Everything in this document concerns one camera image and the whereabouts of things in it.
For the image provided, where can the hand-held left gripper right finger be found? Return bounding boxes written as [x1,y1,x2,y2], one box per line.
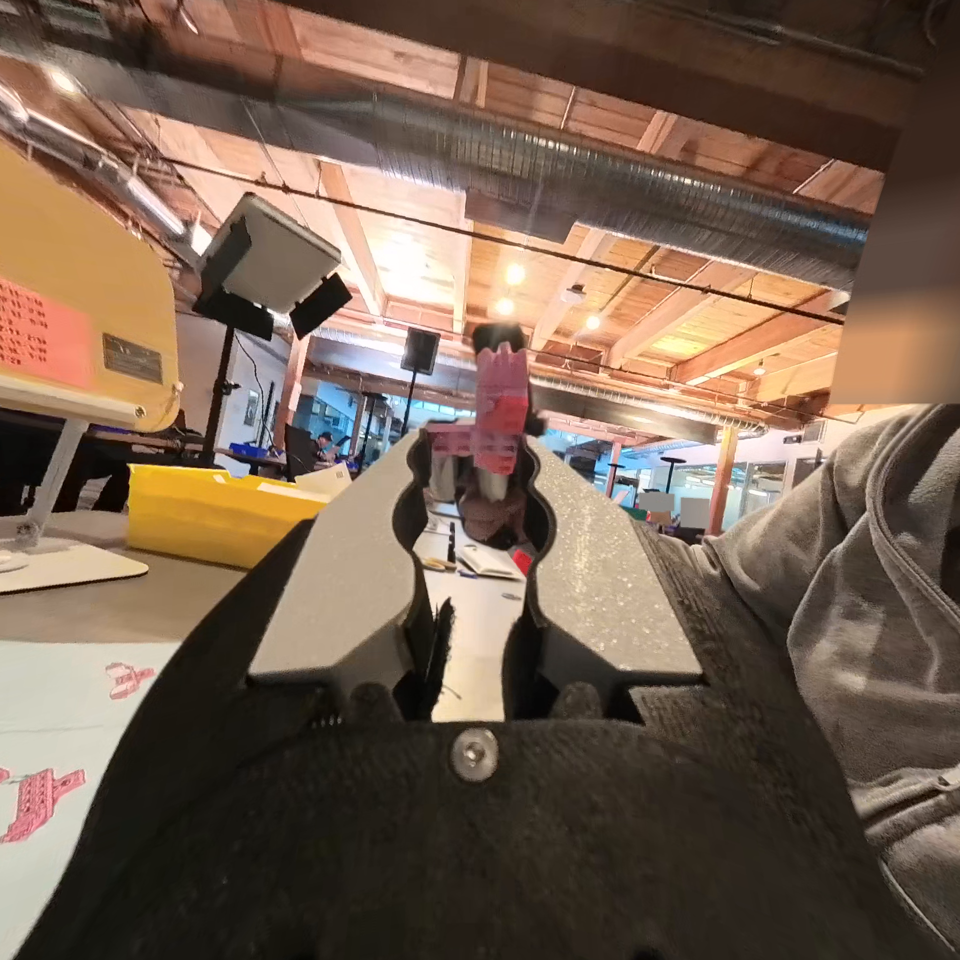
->
[522,435,706,691]

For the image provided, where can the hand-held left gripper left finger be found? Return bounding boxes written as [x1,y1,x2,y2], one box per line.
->
[246,433,427,695]

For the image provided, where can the pink brick assembly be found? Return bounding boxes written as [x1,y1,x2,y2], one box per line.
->
[426,345,532,475]

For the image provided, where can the person's right forearm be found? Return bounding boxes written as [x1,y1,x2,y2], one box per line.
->
[660,405,901,676]

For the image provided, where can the person's right hand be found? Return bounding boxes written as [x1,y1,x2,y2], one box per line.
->
[457,487,531,547]

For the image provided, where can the black panel on stand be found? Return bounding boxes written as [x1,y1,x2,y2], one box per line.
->
[399,327,442,444]

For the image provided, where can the open notebook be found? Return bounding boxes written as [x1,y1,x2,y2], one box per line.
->
[456,541,524,581]

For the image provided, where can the white printed paper sheet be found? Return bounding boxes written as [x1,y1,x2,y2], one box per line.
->
[294,462,354,500]

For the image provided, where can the shallow yellow plastic bin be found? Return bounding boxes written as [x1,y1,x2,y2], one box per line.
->
[126,462,354,571]

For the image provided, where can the studio light on black stand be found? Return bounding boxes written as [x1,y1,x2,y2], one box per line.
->
[191,192,354,481]

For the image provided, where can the black label plate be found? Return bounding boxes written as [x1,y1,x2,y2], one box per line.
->
[102,332,164,385]

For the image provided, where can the open pale blue instruction booklet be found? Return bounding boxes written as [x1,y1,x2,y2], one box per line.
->
[0,641,181,960]

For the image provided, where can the person's grey hoodie torso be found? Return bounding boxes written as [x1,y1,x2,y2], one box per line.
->
[780,408,960,960]

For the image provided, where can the pink sticky note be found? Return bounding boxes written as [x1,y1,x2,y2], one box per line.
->
[0,277,95,391]

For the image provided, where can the wooden top white stand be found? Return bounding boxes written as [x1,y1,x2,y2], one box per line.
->
[0,138,183,595]

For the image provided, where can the black overhead cable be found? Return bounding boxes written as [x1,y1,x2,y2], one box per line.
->
[161,153,849,327]

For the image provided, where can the large ribbed ventilation duct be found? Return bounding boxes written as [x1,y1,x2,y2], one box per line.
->
[247,93,875,294]

